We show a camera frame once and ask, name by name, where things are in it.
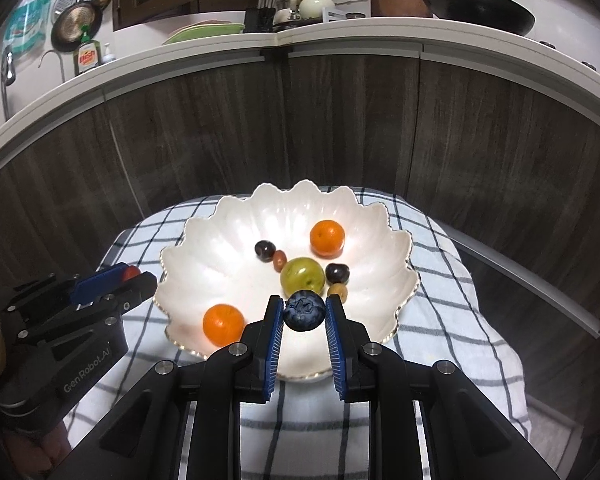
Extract green plum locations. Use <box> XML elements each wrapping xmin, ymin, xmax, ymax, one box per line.
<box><xmin>280</xmin><ymin>257</ymin><xmax>326</xmax><ymax>295</ymax></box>

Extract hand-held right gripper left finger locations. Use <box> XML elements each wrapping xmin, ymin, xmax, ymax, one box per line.
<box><xmin>62</xmin><ymin>296</ymin><xmax>286</xmax><ymax>480</ymax></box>

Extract chrome kitchen faucet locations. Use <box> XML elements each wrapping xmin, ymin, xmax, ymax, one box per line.
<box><xmin>0</xmin><ymin>45</ymin><xmax>17</xmax><ymax>116</ymax></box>

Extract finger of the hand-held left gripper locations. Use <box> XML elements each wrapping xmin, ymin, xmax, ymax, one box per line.
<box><xmin>5</xmin><ymin>262</ymin><xmax>131</xmax><ymax>318</ymax></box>
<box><xmin>82</xmin><ymin>271</ymin><xmax>158</xmax><ymax>317</ymax></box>

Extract grey metal rail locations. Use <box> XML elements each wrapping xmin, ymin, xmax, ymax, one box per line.
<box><xmin>447</xmin><ymin>237</ymin><xmax>600</xmax><ymax>338</ymax></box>

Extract wood grain counter cabinet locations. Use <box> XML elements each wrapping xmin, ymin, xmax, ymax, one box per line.
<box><xmin>0</xmin><ymin>15</ymin><xmax>600</xmax><ymax>411</ymax></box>

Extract orange mandarin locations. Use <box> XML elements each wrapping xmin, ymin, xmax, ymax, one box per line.
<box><xmin>202</xmin><ymin>303</ymin><xmax>246</xmax><ymax>346</ymax></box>
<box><xmin>310</xmin><ymin>220</ymin><xmax>346</xmax><ymax>257</ymax></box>

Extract small curved chrome tap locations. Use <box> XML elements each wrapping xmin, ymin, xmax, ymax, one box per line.
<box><xmin>39</xmin><ymin>49</ymin><xmax>66</xmax><ymax>83</ymax></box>

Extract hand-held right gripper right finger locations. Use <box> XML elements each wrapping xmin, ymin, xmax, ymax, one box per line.
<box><xmin>324</xmin><ymin>295</ymin><xmax>563</xmax><ymax>480</ymax></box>

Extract hanging copper frying pan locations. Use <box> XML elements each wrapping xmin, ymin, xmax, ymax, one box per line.
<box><xmin>50</xmin><ymin>2</ymin><xmax>103</xmax><ymax>53</ymax></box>

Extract blue checkered white cloth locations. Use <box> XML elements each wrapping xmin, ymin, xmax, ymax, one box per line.
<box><xmin>62</xmin><ymin>187</ymin><xmax>533</xmax><ymax>480</ymax></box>

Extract green plastic basin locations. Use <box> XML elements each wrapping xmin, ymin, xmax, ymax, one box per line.
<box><xmin>162</xmin><ymin>21</ymin><xmax>246</xmax><ymax>46</ymax></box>

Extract person's left hand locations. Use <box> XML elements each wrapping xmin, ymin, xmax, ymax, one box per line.
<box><xmin>22</xmin><ymin>417</ymin><xmax>73</xmax><ymax>478</ymax></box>

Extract teal plastic packet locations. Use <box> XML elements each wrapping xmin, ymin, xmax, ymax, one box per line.
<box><xmin>4</xmin><ymin>0</ymin><xmax>52</xmax><ymax>53</ymax></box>

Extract green dish soap bottle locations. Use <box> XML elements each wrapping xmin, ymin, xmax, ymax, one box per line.
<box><xmin>75</xmin><ymin>25</ymin><xmax>101</xmax><ymax>77</ymax></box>

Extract black knife block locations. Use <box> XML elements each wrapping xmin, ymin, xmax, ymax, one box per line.
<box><xmin>243</xmin><ymin>0</ymin><xmax>279</xmax><ymax>33</ymax></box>

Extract cream ceramic teapot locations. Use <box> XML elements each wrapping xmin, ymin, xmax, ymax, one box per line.
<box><xmin>298</xmin><ymin>0</ymin><xmax>336</xmax><ymax>18</ymax></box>

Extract blueberry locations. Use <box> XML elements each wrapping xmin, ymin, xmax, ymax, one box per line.
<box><xmin>283</xmin><ymin>290</ymin><xmax>327</xmax><ymax>332</ymax></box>

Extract white scalloped ceramic bowl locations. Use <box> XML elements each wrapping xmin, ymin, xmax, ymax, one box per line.
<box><xmin>153</xmin><ymin>180</ymin><xmax>421</xmax><ymax>383</ymax></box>

